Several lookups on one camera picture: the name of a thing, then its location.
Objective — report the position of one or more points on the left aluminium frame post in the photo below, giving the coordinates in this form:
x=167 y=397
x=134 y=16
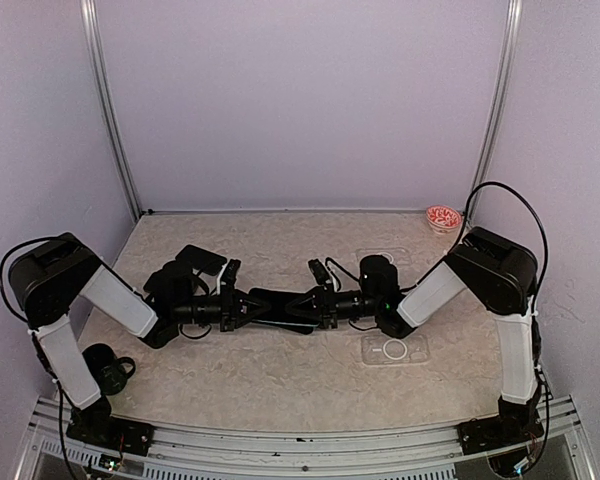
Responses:
x=90 y=22

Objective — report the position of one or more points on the black smartphone with teal edge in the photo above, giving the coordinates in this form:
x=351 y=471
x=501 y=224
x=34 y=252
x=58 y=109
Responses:
x=277 y=316

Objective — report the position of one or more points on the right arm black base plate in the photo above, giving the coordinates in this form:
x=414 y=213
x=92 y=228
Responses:
x=492 y=433

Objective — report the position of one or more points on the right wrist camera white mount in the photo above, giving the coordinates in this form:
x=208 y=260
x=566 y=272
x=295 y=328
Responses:
x=323 y=276

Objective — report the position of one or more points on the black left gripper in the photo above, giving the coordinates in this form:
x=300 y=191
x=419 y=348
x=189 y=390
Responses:
x=232 y=311

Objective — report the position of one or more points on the aluminium frame post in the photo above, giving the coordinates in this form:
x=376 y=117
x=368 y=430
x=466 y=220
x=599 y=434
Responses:
x=90 y=22
x=498 y=101

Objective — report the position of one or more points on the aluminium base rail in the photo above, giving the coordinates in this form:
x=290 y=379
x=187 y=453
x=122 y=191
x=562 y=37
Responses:
x=442 y=450

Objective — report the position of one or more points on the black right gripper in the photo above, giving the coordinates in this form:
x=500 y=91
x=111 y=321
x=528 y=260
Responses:
x=323 y=315

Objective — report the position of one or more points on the black phone with purple edge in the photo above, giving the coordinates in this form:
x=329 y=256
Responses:
x=201 y=260

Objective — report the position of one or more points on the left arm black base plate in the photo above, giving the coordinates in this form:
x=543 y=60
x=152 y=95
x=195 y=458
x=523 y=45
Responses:
x=116 y=434

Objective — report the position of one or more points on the black mug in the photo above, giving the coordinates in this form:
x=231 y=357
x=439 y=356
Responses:
x=110 y=372

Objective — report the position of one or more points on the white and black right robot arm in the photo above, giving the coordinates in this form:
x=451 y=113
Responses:
x=499 y=273

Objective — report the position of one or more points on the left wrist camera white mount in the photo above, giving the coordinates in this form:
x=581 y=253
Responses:
x=226 y=279

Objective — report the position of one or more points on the right aluminium frame post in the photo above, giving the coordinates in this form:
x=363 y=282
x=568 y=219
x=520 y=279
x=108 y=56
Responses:
x=498 y=101

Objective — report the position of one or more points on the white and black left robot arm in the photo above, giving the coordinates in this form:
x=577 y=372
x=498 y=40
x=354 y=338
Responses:
x=52 y=284

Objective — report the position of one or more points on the red patterned small bowl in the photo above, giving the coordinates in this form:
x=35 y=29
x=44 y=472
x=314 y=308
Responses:
x=443 y=219

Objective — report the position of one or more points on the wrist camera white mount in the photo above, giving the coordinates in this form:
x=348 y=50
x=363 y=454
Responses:
x=323 y=276
x=226 y=279

